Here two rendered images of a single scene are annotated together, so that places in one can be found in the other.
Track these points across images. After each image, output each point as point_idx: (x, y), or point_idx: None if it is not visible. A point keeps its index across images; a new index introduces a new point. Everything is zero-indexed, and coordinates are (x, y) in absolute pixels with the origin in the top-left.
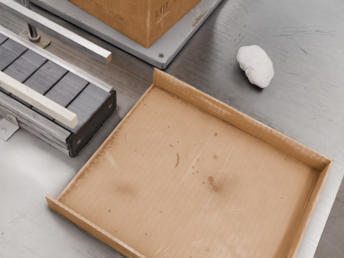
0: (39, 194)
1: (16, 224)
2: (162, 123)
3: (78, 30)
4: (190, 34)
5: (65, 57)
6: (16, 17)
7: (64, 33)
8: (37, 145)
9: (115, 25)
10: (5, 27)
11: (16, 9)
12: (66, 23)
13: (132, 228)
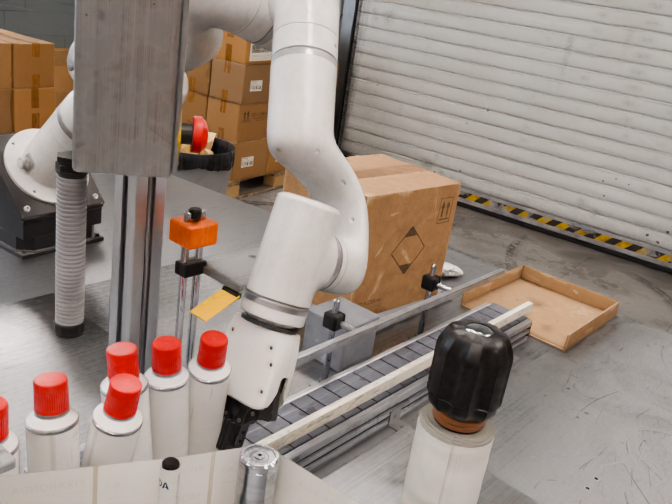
0: (556, 353)
1: (578, 362)
2: None
3: (408, 320)
4: None
5: None
6: (393, 341)
7: (488, 275)
8: (520, 349)
9: (420, 295)
10: None
11: (470, 284)
12: (400, 323)
13: (570, 330)
